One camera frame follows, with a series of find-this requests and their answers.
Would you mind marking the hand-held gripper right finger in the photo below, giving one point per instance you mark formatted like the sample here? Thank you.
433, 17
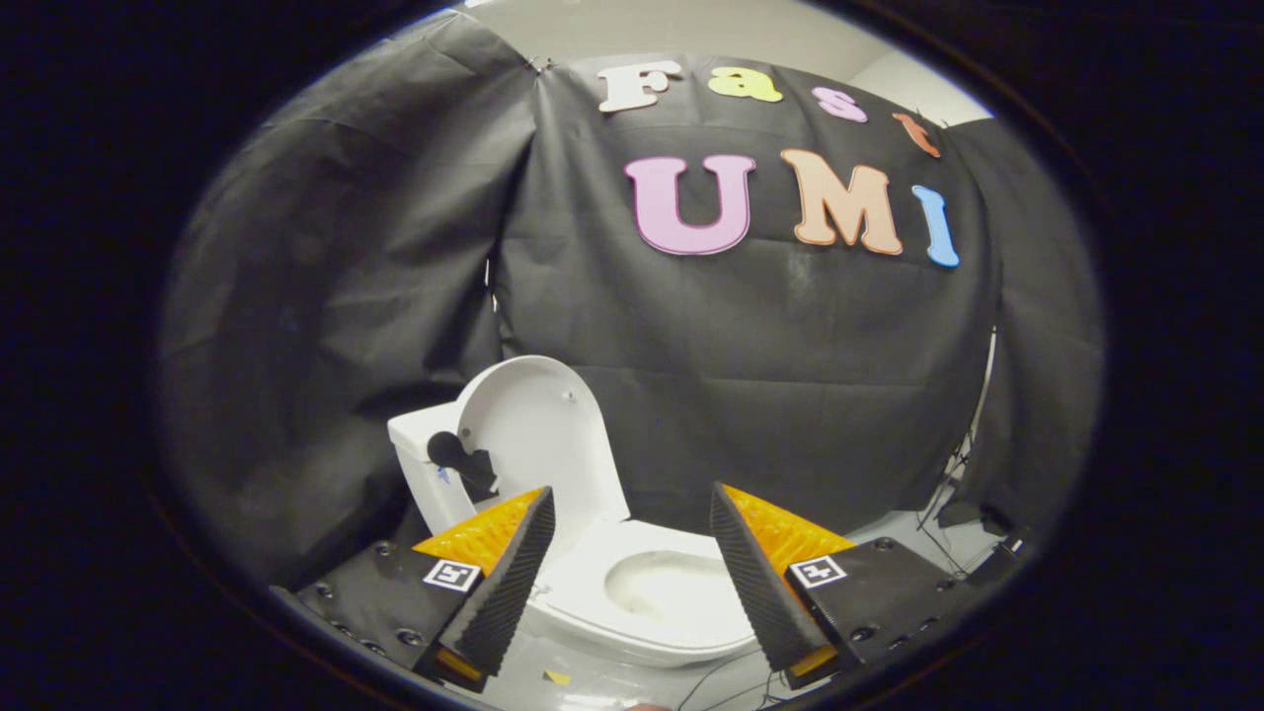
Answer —
752, 583

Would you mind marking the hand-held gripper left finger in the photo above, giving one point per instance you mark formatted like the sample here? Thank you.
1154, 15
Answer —
509, 583

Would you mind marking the white toilet lid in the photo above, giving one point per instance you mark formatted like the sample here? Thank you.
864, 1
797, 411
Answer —
553, 425

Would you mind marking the white toilet bowl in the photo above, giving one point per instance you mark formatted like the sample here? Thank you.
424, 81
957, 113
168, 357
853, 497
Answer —
671, 588

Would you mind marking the black backdrop cloth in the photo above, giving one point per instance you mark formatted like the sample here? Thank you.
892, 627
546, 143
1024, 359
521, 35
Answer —
790, 375

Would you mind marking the black box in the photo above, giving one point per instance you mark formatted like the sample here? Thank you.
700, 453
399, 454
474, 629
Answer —
1002, 548

